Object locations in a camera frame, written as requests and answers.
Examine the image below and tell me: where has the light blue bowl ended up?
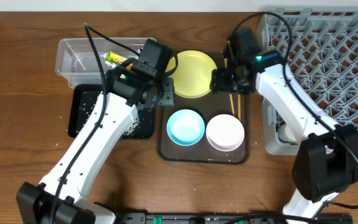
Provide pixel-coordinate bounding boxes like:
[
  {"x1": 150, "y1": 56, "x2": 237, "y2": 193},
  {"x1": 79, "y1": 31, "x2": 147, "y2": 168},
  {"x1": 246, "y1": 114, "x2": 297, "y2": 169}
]
[{"x1": 166, "y1": 109, "x2": 205, "y2": 146}]

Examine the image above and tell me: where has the white pink bowl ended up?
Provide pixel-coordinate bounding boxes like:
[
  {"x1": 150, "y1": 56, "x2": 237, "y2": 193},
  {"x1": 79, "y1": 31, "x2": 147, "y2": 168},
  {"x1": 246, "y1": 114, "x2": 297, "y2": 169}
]
[{"x1": 206, "y1": 114, "x2": 245, "y2": 152}]

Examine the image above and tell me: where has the green snack wrapper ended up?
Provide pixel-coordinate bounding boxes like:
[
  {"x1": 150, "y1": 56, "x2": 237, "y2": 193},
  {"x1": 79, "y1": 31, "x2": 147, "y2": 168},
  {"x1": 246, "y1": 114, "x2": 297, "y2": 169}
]
[{"x1": 103, "y1": 51, "x2": 127, "y2": 68}]

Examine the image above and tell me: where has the white cup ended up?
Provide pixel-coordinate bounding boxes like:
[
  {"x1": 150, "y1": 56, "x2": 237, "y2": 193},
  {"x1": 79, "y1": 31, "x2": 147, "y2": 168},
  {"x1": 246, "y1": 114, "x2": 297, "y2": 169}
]
[{"x1": 277, "y1": 124, "x2": 297, "y2": 144}]

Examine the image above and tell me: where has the rice food waste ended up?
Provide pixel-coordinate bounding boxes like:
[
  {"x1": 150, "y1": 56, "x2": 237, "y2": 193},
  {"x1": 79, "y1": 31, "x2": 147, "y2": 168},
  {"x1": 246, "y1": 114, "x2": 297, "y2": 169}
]
[{"x1": 74, "y1": 96, "x2": 141, "y2": 139}]

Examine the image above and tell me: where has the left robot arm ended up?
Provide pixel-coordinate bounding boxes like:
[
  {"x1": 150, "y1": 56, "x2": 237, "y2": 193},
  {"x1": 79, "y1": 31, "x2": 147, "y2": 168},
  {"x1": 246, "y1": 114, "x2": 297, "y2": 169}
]
[{"x1": 16, "y1": 39, "x2": 177, "y2": 223}]

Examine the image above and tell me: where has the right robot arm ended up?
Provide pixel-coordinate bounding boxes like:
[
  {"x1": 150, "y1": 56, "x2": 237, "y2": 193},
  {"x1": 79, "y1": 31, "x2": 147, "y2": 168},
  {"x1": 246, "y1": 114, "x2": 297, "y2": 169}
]
[{"x1": 210, "y1": 29, "x2": 358, "y2": 218}]

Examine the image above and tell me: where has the black waste tray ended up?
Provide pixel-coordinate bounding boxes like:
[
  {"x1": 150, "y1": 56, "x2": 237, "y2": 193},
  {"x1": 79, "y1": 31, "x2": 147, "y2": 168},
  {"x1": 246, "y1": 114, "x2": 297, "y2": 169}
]
[{"x1": 67, "y1": 84, "x2": 155, "y2": 139}]

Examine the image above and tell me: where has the grey dishwasher rack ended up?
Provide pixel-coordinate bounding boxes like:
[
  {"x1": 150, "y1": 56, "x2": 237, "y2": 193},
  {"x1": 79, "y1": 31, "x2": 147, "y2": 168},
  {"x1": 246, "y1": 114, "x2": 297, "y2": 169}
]
[{"x1": 256, "y1": 7, "x2": 358, "y2": 157}]

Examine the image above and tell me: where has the right wooden chopstick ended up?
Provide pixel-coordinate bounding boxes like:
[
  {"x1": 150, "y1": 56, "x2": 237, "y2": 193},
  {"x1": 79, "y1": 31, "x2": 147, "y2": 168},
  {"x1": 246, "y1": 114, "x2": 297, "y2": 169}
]
[{"x1": 237, "y1": 94, "x2": 241, "y2": 121}]

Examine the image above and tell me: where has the wooden chopstick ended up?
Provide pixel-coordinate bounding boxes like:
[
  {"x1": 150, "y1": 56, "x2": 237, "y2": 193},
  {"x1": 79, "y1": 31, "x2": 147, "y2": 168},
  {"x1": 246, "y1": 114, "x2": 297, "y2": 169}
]
[
  {"x1": 224, "y1": 58, "x2": 235, "y2": 116},
  {"x1": 237, "y1": 94, "x2": 241, "y2": 121}
]

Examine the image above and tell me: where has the left wooden chopstick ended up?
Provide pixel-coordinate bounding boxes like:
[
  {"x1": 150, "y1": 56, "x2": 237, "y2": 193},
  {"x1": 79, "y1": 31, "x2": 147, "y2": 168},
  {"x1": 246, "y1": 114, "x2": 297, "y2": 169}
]
[{"x1": 224, "y1": 58, "x2": 235, "y2": 116}]

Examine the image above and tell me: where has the yellow plate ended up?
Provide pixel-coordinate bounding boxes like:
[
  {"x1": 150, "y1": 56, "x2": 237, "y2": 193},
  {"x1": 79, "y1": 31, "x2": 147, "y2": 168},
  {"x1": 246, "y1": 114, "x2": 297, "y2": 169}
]
[{"x1": 170, "y1": 50, "x2": 217, "y2": 98}]

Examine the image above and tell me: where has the brown serving tray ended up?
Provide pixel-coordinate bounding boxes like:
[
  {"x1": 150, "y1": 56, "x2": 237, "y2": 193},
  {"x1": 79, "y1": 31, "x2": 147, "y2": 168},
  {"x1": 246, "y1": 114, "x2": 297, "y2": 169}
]
[{"x1": 157, "y1": 93, "x2": 250, "y2": 165}]

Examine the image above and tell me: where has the clear plastic bin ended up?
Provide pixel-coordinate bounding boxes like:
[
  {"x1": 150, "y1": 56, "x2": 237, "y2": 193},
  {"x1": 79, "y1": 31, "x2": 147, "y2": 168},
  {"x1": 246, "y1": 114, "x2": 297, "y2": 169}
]
[{"x1": 55, "y1": 37, "x2": 147, "y2": 88}]

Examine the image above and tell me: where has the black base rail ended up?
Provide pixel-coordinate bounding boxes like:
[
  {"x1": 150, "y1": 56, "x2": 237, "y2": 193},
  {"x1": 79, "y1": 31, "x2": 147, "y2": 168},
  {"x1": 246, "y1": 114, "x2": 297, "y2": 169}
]
[{"x1": 114, "y1": 213, "x2": 354, "y2": 224}]

